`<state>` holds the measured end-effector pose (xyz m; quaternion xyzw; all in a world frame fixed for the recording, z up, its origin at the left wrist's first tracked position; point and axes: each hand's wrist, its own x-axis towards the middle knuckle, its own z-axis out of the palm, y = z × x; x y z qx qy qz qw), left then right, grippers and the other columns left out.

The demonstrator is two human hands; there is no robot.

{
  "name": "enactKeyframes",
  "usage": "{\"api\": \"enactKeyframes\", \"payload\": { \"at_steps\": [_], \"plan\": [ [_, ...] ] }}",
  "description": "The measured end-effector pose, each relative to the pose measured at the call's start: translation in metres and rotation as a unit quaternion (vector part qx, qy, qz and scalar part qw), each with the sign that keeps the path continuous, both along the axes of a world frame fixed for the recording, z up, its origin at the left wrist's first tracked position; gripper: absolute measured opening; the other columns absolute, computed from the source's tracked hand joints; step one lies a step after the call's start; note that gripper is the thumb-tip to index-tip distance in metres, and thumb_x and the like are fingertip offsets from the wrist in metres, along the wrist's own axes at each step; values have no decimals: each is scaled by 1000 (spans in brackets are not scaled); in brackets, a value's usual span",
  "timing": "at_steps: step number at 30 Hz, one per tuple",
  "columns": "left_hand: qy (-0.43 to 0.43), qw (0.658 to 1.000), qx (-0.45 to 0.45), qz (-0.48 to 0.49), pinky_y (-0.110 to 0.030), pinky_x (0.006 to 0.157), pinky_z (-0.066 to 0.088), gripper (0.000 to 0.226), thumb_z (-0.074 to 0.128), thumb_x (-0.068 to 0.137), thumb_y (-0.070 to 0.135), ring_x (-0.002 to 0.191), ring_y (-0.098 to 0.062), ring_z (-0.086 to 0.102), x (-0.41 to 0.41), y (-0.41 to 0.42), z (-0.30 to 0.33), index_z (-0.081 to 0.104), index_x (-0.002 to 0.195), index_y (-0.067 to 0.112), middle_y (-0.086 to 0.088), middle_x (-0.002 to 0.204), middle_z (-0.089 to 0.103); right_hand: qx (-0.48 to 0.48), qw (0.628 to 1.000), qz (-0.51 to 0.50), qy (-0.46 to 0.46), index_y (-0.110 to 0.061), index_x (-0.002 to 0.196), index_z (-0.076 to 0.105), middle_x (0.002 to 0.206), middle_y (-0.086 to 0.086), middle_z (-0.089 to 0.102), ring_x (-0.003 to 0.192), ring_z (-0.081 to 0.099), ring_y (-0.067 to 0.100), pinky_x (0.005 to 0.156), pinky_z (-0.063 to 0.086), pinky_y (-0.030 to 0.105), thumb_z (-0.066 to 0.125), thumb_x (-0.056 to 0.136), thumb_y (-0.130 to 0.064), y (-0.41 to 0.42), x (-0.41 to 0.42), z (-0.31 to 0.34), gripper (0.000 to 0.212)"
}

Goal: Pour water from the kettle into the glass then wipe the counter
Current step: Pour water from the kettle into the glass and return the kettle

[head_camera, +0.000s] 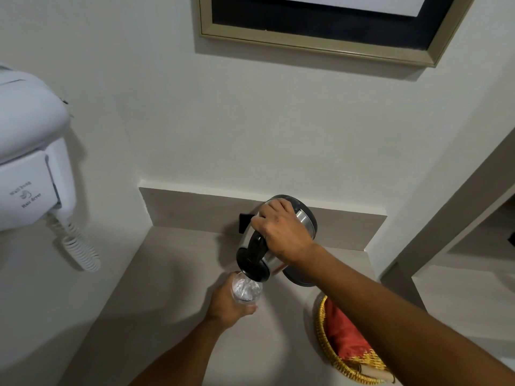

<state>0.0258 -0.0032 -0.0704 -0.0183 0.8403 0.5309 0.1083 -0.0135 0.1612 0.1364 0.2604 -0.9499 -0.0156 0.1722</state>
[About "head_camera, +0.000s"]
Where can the person's right forearm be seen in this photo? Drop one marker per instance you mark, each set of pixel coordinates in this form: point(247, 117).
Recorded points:
point(402, 329)

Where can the red cloth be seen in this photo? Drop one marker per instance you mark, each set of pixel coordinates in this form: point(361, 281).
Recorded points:
point(346, 333)

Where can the gold framed picture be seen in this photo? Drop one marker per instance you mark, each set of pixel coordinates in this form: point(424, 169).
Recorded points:
point(334, 26)

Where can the white wall hair dryer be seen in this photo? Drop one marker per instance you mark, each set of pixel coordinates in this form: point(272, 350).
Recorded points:
point(28, 148)

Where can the steel electric kettle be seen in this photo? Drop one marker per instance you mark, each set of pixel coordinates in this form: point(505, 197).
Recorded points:
point(273, 253)

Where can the person's left hand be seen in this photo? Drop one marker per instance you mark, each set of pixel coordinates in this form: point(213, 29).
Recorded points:
point(225, 303)

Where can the person's right hand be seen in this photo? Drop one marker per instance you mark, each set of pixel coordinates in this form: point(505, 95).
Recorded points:
point(283, 233)

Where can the woven yellow basket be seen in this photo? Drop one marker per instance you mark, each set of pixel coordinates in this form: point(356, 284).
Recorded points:
point(342, 357)

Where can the clear plastic water bottle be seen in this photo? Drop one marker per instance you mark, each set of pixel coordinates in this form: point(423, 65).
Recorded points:
point(246, 289)

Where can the person's right fingers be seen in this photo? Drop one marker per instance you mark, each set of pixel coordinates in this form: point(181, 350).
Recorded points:
point(267, 213)

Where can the person's left thumb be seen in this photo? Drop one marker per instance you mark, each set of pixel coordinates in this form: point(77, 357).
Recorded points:
point(229, 279)

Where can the person's left forearm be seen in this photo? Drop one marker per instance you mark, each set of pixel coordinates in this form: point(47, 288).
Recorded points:
point(181, 353)

